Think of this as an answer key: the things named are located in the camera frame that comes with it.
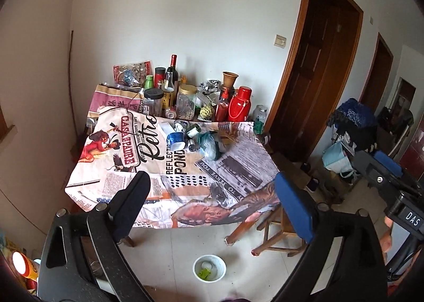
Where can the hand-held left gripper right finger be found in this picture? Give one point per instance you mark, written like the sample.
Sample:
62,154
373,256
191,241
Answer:
294,209

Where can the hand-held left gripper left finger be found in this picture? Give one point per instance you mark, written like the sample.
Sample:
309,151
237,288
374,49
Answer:
132,196

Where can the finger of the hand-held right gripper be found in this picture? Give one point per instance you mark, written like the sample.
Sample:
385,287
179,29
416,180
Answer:
388,162
367,166

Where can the blue and white cup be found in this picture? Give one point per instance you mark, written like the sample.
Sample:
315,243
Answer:
175,141

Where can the dark green can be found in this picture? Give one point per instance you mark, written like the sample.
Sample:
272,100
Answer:
193,130

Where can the teal plastic bag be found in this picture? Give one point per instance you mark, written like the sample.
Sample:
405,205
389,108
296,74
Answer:
210,146

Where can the person's right hand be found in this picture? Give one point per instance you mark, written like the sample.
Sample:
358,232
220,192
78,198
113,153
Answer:
386,235

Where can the dark shoe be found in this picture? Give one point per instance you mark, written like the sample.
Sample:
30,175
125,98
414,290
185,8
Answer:
313,185

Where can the wooden stool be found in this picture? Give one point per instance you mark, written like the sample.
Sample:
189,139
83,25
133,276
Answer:
275,232

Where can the light blue plastic bag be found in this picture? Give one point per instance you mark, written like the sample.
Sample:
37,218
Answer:
336,158

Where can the pile of dark clothes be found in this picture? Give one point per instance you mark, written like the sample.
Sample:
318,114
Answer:
356,126

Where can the printed newspaper-style tablecloth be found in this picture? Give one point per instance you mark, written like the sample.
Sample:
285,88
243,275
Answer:
198,169

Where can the small patterned glass jar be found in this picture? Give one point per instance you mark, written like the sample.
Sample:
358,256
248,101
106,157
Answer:
180,125

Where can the narrow brown wooden door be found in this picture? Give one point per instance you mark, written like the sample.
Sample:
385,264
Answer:
377,73

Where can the small red sauce jar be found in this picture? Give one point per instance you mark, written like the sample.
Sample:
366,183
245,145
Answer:
170,112

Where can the white bowl with green scraps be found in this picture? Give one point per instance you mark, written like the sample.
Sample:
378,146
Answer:
217,264

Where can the plastic jar with black lid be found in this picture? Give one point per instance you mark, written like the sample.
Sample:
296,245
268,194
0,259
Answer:
153,101

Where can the pink and beige woven sack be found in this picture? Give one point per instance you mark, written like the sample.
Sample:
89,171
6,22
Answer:
112,98

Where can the glass jar with metal lid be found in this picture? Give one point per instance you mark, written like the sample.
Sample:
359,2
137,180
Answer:
260,114

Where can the glass jar with gold lid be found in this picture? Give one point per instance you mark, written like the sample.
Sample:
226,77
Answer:
186,101

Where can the large brown wooden door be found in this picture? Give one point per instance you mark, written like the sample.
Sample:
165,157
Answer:
318,67

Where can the green custard apple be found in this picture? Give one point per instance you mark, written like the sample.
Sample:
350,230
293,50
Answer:
206,112

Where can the small green bottle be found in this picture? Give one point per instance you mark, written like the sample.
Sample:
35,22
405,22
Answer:
149,81

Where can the clear glass bottle yellow liquid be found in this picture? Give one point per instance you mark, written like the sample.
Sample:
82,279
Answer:
169,85

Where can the red thermos jug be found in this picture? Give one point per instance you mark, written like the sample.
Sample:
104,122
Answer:
240,105

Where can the blue crumpled bag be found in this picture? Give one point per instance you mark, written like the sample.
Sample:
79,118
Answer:
129,77

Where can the clear plastic bag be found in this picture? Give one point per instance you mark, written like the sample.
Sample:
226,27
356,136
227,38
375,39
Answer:
206,99

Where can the red canister with black lid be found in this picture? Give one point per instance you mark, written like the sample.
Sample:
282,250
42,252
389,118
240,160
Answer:
159,76

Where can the red sauce squeeze bottle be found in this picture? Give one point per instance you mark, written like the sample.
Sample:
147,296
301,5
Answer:
222,106

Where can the yellow and orange cup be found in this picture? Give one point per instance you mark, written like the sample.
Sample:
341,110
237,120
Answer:
25,265

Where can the red-edged dried food packet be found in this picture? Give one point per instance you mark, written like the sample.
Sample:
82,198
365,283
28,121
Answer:
132,67

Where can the dark wine bottle red cap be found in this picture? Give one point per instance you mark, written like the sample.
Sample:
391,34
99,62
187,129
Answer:
173,68

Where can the crumpled silver foil bag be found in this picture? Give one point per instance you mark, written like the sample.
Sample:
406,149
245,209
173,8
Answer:
211,86

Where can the brown ceramic vase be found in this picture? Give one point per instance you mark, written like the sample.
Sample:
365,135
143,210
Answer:
230,80

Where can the beige wall switch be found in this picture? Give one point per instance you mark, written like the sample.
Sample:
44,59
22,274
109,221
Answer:
280,40

